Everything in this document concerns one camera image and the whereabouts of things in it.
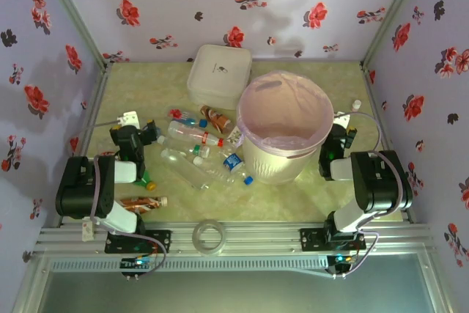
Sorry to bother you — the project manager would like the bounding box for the small circuit board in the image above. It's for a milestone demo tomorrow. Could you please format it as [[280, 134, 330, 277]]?
[[119, 255, 157, 281], [327, 253, 355, 280]]

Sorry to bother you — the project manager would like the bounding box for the green bottle yellow cap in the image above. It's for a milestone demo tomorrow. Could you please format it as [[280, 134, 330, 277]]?
[[132, 169, 158, 192]]

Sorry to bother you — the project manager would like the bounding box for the clear bottle white cap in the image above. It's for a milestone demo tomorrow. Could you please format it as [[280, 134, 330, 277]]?
[[193, 155, 237, 185]]

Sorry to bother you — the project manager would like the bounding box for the right arm lilac cable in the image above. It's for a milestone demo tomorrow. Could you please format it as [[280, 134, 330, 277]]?
[[331, 111, 414, 279]]

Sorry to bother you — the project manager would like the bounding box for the left arm lilac cable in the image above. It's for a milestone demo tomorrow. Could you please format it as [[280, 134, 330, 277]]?
[[82, 117, 168, 278]]

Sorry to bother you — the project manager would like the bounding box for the arm lilac cable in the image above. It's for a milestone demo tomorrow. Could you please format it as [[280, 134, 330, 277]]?
[[331, 111, 414, 279], [82, 117, 168, 278]]

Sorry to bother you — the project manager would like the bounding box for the clear bottle green label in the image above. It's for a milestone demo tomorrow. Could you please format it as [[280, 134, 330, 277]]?
[[157, 136, 211, 158]]

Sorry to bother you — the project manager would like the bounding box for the grey slotted cable duct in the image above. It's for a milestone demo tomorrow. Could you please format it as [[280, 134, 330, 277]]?
[[47, 256, 330, 273]]

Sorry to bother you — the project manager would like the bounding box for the aluminium frame post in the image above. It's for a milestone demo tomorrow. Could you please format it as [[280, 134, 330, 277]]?
[[36, 0, 113, 70], [361, 0, 429, 70]]

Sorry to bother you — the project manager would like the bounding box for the pink plastic bin liner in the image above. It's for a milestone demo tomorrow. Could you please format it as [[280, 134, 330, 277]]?
[[236, 70, 335, 161]]

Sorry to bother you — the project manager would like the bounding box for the cream plastic waste bin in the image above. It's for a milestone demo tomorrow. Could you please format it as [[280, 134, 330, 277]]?
[[238, 70, 333, 186]]

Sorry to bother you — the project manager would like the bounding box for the clear bottle red cap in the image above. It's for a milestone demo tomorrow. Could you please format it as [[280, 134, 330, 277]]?
[[167, 120, 225, 148]]

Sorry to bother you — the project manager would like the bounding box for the aluminium front rail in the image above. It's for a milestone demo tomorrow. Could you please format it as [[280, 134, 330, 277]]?
[[34, 221, 439, 257]]

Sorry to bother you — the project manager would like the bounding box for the bottle blue label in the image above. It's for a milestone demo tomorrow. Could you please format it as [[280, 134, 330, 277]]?
[[215, 146, 255, 186]]

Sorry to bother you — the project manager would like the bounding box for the clear tape roll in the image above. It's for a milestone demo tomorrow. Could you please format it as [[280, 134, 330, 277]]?
[[191, 218, 225, 255]]

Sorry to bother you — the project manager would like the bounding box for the brown label plastic bottle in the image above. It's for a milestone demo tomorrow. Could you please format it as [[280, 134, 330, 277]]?
[[199, 104, 235, 133]]

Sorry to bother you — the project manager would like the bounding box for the white paper tag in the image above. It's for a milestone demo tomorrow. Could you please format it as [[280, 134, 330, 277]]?
[[81, 217, 95, 243]]

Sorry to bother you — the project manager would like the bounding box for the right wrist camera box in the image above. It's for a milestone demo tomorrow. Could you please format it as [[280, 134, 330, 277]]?
[[332, 110, 352, 125]]

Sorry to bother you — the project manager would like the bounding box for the clear bottle red flower label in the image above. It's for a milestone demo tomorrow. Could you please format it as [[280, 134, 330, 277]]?
[[167, 106, 208, 128]]

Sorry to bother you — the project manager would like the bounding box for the frosted bottle white cap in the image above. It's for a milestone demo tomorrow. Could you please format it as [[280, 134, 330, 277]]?
[[160, 148, 212, 190]]

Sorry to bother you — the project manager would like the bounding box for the white lidded storage box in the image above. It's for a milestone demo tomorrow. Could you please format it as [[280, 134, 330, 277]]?
[[185, 43, 254, 111]]

